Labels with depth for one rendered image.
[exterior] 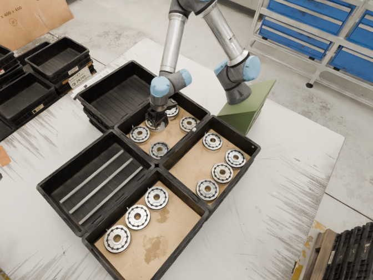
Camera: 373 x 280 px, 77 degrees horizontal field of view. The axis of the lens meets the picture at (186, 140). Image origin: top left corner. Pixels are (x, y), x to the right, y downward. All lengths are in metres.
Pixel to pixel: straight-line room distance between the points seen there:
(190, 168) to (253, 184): 0.37
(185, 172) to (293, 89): 2.07
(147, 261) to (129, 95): 0.88
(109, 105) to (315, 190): 1.21
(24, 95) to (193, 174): 1.65
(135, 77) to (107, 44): 1.77
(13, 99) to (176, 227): 1.76
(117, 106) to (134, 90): 0.15
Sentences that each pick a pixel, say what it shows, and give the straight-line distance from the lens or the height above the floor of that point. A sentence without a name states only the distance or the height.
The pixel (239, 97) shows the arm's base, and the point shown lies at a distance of 1.38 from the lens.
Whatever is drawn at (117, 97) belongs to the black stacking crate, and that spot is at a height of 0.83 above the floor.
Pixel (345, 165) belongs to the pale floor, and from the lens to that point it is 2.60.
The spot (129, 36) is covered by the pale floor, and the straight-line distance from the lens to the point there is 3.37.
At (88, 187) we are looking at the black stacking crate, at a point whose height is 0.83.
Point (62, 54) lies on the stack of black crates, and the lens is 2.42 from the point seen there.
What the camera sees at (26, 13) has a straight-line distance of 3.61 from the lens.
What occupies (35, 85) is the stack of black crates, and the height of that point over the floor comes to 0.38.
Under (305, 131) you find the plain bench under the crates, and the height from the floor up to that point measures 0.70.
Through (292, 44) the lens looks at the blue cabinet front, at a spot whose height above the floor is 0.37.
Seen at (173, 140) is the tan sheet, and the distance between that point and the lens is 1.22.
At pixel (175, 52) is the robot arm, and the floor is 1.16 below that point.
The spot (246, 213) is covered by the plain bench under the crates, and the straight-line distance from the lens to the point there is 1.26.
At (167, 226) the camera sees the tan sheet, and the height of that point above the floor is 0.83.
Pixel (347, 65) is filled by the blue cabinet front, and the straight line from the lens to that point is 2.89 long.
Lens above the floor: 1.86
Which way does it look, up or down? 57 degrees down
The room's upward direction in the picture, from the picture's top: 5 degrees clockwise
